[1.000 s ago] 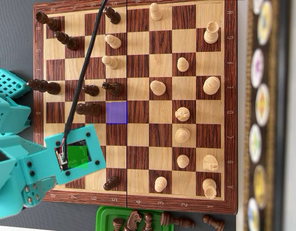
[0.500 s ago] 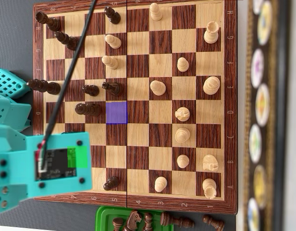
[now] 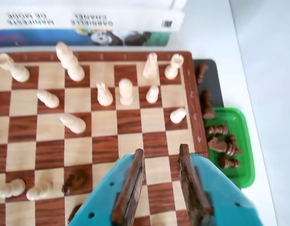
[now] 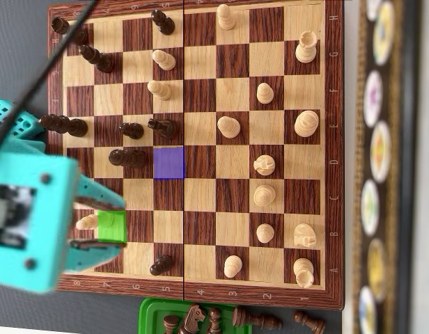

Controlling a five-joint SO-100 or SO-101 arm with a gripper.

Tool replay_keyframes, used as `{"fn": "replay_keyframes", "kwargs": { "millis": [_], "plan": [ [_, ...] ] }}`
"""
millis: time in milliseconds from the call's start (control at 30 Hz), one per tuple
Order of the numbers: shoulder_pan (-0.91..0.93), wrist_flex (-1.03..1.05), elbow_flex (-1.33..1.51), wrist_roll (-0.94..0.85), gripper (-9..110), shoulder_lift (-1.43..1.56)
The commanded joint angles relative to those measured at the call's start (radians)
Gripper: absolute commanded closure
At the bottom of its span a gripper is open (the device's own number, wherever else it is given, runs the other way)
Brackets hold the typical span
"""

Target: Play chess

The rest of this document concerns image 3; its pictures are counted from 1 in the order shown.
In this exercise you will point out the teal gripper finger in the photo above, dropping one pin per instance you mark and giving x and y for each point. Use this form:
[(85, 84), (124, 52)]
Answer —
[(107, 200), (218, 200)]

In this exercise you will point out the dark wooden knight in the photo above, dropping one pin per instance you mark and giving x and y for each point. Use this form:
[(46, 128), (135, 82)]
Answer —
[(75, 182), (216, 144)]

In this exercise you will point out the dark wooden bishop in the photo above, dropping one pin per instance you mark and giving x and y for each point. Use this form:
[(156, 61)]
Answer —
[(233, 147), (208, 106)]

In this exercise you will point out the light wooden pawn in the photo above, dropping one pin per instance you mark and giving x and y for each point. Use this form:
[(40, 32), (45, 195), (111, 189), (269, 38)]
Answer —
[(49, 100), (10, 189), (152, 95), (178, 115), (74, 124), (39, 191)]

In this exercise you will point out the green plastic tray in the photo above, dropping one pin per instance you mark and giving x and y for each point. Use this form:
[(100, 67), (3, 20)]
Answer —
[(244, 131)]

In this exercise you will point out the wooden chessboard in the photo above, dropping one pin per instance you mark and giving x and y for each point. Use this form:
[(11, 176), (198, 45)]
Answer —
[(129, 122)]

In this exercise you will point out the light wooden knight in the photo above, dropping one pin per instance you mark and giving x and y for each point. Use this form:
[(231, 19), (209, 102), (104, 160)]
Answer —
[(150, 68), (105, 95)]

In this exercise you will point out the light pawn row C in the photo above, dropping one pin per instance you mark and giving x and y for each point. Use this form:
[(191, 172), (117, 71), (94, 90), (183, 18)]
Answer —
[(125, 93)]

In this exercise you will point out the light wooden rook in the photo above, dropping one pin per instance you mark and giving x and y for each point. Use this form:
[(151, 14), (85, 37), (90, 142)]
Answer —
[(172, 69), (18, 71)]

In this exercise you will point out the panda picture book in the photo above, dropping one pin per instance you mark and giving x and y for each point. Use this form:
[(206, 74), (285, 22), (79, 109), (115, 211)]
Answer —
[(135, 38)]

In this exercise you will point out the white Gabrielle Chanel book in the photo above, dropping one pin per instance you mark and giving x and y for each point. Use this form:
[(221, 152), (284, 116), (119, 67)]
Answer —
[(53, 21)]

